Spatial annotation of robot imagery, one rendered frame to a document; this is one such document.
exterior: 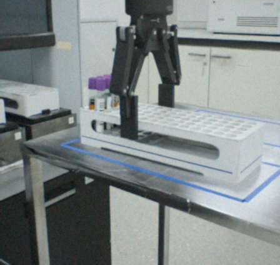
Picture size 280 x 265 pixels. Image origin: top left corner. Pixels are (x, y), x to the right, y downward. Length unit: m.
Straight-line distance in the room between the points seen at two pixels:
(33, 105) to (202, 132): 0.48
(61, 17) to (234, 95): 1.81
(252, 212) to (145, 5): 0.32
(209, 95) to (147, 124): 2.17
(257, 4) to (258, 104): 0.62
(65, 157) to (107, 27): 2.24
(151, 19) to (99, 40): 2.16
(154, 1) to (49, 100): 0.44
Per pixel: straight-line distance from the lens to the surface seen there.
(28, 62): 1.09
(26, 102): 0.91
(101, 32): 2.79
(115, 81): 0.57
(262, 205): 0.50
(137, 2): 0.60
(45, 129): 0.91
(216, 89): 2.72
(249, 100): 2.64
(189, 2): 3.51
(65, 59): 1.05
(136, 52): 0.60
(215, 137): 0.54
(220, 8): 2.68
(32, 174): 0.73
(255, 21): 2.59
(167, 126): 0.58
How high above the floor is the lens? 1.04
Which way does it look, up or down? 16 degrees down
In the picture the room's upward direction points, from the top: straight up
